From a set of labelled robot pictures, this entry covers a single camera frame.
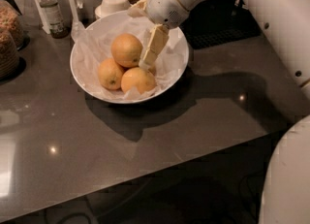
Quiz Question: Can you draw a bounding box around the white bowl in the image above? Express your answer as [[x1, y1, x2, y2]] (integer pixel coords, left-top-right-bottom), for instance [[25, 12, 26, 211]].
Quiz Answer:
[[69, 9, 190, 105]]

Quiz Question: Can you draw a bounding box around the upper cereal glass jar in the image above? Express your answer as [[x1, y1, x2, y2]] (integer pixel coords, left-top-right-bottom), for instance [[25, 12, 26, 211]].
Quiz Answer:
[[0, 0, 24, 48]]

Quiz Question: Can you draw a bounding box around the glass bottle black cap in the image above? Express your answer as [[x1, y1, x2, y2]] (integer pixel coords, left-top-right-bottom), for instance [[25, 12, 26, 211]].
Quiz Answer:
[[38, 0, 69, 39]]

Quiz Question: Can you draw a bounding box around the back orange in bowl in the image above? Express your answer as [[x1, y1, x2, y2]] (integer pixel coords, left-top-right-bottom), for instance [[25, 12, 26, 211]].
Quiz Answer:
[[149, 65, 157, 76]]

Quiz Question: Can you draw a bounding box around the white tissue paper liner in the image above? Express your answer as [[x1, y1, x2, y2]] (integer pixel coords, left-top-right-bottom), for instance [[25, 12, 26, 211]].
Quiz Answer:
[[71, 10, 186, 102]]

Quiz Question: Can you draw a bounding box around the black rubber mat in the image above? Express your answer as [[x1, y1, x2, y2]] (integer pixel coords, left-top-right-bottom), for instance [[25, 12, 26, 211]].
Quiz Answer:
[[180, 0, 261, 49]]

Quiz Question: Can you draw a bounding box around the white upturned cup on saucer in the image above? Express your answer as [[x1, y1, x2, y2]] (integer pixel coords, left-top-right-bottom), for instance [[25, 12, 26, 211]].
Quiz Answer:
[[95, 0, 131, 19]]

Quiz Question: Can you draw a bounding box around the cereal glass jar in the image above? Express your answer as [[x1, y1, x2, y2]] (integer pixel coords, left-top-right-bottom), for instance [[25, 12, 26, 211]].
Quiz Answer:
[[0, 0, 24, 48], [0, 28, 19, 79]]

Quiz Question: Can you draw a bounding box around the orange in bowl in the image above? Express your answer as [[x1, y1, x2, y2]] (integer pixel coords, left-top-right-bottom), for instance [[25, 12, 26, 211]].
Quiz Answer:
[[98, 58, 125, 90], [149, 65, 157, 76], [121, 67, 156, 94]]

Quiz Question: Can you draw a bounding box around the front orange in bowl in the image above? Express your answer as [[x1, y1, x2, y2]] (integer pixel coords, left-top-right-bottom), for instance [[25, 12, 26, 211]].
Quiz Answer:
[[121, 67, 156, 94]]

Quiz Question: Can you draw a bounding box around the lower cereal glass jar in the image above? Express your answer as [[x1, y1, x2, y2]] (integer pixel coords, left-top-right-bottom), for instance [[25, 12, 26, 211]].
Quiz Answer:
[[0, 28, 19, 79]]

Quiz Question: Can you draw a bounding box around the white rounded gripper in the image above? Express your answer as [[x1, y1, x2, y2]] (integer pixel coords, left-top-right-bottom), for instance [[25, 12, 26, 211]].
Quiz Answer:
[[127, 0, 204, 70]]

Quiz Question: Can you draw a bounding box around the large top orange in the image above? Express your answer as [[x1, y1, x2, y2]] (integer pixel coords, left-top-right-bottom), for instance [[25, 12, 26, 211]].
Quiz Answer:
[[110, 33, 142, 68]]

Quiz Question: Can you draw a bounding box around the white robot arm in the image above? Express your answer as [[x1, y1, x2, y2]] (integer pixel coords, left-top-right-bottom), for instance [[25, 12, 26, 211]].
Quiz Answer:
[[128, 0, 310, 224]]

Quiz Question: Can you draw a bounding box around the left orange in bowl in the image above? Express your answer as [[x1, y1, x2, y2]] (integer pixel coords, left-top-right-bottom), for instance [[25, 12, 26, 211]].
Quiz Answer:
[[98, 58, 125, 90]]

